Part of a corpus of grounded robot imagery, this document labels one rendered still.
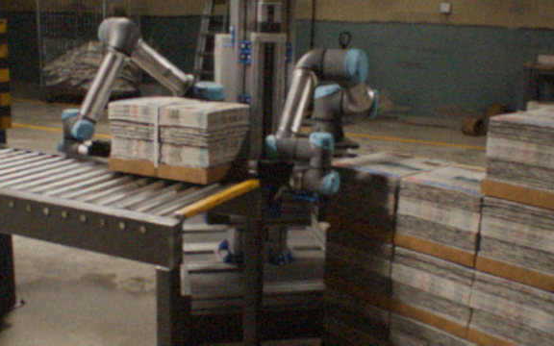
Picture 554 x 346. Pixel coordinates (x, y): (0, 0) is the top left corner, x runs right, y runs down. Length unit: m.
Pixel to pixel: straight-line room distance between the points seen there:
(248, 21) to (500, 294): 1.51
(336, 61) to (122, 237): 1.00
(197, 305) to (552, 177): 1.48
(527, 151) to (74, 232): 1.26
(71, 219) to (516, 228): 1.24
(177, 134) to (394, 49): 7.08
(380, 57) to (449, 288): 7.08
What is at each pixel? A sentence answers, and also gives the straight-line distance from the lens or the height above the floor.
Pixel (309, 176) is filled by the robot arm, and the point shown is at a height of 0.82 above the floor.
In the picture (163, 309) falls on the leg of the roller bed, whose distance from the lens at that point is 1.82.
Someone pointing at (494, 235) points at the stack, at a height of 0.72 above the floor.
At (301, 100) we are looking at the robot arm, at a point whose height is 1.05.
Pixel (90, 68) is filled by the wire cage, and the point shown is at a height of 0.56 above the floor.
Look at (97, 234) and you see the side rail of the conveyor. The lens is 1.87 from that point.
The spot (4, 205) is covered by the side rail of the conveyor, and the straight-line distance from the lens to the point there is 2.09.
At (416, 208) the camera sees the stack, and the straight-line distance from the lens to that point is 2.18.
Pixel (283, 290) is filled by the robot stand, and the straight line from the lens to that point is 2.81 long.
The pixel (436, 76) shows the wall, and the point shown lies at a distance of 8.92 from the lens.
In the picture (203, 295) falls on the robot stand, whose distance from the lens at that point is 2.76.
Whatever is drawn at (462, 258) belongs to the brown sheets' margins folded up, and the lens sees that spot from 2.13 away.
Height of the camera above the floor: 1.32
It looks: 13 degrees down
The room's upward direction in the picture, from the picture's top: 2 degrees clockwise
